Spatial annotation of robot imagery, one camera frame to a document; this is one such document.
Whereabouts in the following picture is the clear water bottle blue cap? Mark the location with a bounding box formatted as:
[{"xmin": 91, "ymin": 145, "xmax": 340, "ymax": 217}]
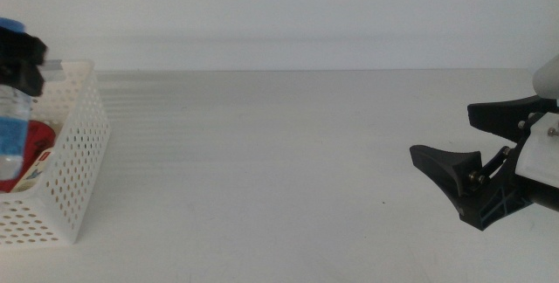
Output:
[{"xmin": 0, "ymin": 17, "xmax": 34, "ymax": 182}]

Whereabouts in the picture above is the red soda can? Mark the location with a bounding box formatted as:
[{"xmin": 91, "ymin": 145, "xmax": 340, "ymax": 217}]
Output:
[{"xmin": 0, "ymin": 120, "xmax": 57, "ymax": 193}]

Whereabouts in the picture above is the yellow oil bottle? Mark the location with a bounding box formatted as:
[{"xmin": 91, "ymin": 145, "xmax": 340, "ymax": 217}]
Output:
[{"xmin": 10, "ymin": 147, "xmax": 56, "ymax": 193}]

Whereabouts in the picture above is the white perforated plastic basket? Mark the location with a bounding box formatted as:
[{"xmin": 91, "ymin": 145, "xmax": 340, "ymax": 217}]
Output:
[{"xmin": 0, "ymin": 59, "xmax": 110, "ymax": 247}]

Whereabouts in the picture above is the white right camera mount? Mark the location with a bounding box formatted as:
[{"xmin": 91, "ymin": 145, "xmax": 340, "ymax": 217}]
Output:
[{"xmin": 514, "ymin": 111, "xmax": 559, "ymax": 188}]

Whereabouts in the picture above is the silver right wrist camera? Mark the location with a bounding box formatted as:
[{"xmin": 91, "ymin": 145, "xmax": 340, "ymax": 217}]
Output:
[{"xmin": 532, "ymin": 53, "xmax": 559, "ymax": 100}]

